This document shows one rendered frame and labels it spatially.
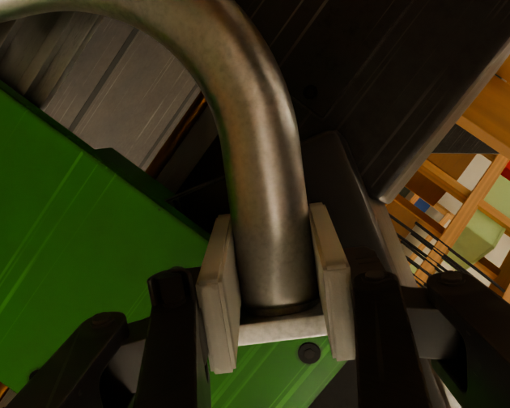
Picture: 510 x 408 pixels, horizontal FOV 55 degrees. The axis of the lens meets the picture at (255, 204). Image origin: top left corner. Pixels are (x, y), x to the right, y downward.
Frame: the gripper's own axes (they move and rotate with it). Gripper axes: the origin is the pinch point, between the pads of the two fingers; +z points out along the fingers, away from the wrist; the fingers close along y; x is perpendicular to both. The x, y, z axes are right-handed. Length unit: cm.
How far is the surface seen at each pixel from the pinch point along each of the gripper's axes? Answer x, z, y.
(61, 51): 9.1, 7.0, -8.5
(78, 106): 6.2, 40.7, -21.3
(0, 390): -13.2, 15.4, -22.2
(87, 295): -1.5, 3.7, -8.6
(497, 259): -349, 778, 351
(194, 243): 0.3, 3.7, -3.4
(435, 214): -271, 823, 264
